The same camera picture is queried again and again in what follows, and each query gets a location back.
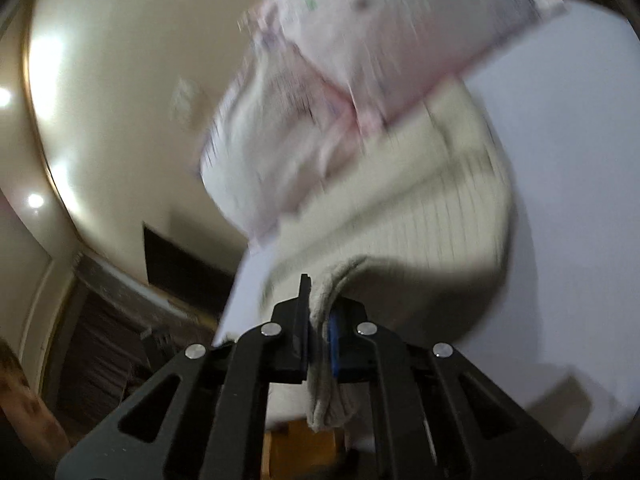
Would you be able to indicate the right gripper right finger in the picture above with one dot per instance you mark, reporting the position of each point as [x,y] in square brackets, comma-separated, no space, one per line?
[435,414]

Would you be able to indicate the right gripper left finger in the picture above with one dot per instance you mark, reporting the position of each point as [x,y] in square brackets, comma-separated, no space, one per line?
[203,414]

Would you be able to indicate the beige knitted garment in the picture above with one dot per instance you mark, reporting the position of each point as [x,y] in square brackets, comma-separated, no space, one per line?
[424,211]

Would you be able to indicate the dark bedside furniture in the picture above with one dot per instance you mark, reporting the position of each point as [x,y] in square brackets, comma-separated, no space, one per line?
[114,333]

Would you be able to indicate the pink floral pillow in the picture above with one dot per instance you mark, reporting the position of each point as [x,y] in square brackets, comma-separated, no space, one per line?
[387,54]
[280,132]

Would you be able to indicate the lavender bed sheet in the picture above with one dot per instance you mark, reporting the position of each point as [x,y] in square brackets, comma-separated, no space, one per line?
[558,329]

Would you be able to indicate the wall switch plate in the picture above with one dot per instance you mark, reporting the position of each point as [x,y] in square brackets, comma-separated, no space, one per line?
[186,102]

